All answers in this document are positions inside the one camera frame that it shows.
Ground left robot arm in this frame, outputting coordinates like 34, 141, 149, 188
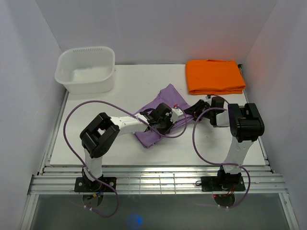
80, 103, 184, 192

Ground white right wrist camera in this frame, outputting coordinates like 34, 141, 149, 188
204, 95, 212, 105

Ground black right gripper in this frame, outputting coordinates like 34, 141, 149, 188
183, 99, 213, 121

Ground aluminium frame rail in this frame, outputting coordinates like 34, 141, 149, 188
28, 165, 287, 195

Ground white plastic basket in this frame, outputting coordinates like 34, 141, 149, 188
55, 46, 115, 94

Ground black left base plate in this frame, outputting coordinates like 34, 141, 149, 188
74, 176, 117, 193

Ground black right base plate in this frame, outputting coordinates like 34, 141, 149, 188
201, 176, 246, 192

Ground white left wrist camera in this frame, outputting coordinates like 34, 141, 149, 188
170, 108, 184, 123

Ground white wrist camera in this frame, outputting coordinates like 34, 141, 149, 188
170, 108, 184, 123
204, 95, 212, 105

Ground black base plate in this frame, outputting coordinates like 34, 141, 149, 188
74, 176, 117, 193
201, 176, 246, 192

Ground folded orange trousers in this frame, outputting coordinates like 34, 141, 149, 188
185, 59, 246, 95

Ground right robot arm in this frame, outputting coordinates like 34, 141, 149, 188
184, 96, 265, 194

